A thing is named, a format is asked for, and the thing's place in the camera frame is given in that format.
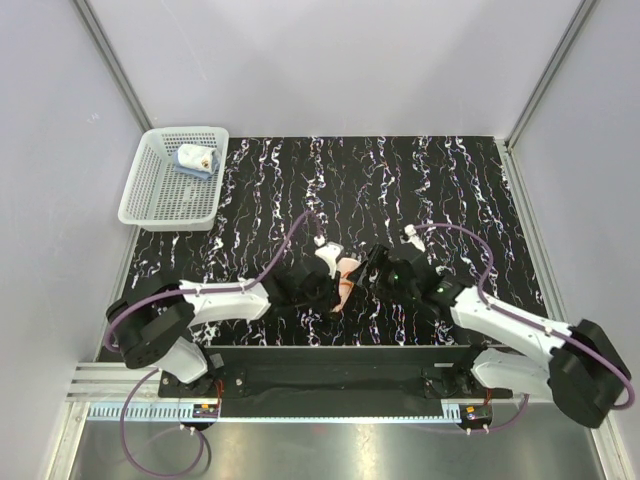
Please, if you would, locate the white perforated plastic basket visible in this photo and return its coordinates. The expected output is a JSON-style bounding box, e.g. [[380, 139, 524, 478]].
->
[[118, 126, 229, 232]]

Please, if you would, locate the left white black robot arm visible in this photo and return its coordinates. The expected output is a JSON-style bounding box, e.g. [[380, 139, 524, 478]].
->
[[106, 258, 341, 396]]

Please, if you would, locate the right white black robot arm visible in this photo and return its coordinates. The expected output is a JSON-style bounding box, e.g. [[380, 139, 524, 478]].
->
[[347, 244, 631, 429]]

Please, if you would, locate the orange white towel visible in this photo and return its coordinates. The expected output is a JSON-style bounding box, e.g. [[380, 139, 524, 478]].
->
[[331, 258, 361, 313]]

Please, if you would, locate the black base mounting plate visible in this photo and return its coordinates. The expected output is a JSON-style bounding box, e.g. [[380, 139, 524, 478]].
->
[[158, 344, 513, 419]]

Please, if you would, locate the purple cable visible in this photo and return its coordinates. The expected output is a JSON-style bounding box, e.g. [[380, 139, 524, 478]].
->
[[105, 209, 326, 474], [403, 223, 632, 434]]

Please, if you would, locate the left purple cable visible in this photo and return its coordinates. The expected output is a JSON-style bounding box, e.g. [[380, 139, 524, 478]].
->
[[105, 209, 326, 474]]

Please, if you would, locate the blue white bear towel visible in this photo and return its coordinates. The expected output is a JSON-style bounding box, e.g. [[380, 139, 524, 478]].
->
[[172, 144, 221, 180]]

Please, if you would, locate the aluminium rail frame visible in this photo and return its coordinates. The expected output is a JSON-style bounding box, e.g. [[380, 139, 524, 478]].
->
[[66, 363, 523, 425]]

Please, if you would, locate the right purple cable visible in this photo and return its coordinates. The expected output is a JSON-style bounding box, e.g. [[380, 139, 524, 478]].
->
[[403, 223, 632, 434]]

